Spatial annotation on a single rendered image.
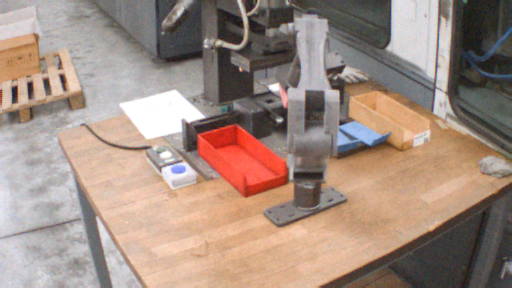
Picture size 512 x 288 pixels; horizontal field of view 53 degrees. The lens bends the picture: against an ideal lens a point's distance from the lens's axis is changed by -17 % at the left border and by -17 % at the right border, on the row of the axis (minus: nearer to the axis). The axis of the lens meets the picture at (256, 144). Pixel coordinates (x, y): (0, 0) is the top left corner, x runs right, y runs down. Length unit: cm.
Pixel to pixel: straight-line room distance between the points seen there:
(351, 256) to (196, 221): 36
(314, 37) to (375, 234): 46
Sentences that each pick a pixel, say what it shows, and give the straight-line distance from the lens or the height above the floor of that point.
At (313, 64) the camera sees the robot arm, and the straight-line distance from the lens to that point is 111.
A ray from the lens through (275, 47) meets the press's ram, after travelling 160.
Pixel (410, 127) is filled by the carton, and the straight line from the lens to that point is 179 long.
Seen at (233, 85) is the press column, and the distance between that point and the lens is 190.
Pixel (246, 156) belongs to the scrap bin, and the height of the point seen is 91.
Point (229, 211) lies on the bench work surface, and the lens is 139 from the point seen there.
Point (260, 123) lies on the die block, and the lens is 167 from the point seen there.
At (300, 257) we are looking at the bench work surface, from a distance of 125.
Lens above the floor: 168
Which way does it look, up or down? 28 degrees down
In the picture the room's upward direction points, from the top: 1 degrees counter-clockwise
